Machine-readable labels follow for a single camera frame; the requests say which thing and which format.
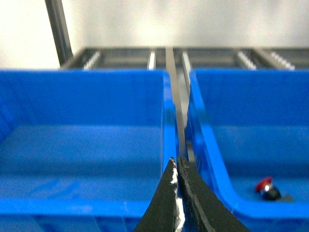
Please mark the left blue storage bin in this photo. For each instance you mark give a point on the left blue storage bin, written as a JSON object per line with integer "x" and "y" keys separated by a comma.
{"x": 82, "y": 151}

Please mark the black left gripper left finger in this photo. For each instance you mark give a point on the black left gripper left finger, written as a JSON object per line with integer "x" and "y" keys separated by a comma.
{"x": 165, "y": 212}

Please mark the red mushroom push button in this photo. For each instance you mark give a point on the red mushroom push button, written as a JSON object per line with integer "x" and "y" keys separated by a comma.
{"x": 269, "y": 192}

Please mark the blue plastic storage bin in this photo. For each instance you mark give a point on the blue plastic storage bin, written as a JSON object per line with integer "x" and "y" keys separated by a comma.
{"x": 244, "y": 126}

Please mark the metal roller rack shelf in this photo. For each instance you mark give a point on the metal roller rack shelf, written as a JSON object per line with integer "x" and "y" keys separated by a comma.
{"x": 177, "y": 63}

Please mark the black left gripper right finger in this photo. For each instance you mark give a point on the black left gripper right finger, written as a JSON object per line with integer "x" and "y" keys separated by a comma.
{"x": 204, "y": 212}

